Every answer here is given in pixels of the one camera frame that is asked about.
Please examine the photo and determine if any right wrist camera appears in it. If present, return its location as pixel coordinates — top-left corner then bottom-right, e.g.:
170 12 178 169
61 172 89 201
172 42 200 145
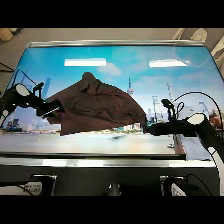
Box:
160 98 176 122

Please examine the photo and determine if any silver frame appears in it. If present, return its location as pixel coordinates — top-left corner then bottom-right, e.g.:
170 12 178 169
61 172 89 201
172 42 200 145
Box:
0 39 224 197

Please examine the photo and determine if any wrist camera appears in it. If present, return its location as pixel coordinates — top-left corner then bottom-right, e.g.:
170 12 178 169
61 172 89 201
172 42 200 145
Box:
160 98 176 122
31 81 46 100

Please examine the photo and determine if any brown T-shirt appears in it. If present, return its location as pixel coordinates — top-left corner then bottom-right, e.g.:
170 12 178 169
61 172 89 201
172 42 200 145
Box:
44 71 149 136

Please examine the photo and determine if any black cable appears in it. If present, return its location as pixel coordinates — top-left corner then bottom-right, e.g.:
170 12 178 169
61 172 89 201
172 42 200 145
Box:
171 90 224 134

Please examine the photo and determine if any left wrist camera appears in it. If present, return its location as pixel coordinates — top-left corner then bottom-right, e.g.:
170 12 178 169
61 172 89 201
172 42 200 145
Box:
31 81 46 100

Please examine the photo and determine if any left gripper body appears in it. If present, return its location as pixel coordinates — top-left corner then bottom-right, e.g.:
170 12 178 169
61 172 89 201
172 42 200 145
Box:
35 98 66 119

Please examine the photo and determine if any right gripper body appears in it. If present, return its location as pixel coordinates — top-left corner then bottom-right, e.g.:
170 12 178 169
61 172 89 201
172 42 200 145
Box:
146 121 175 137

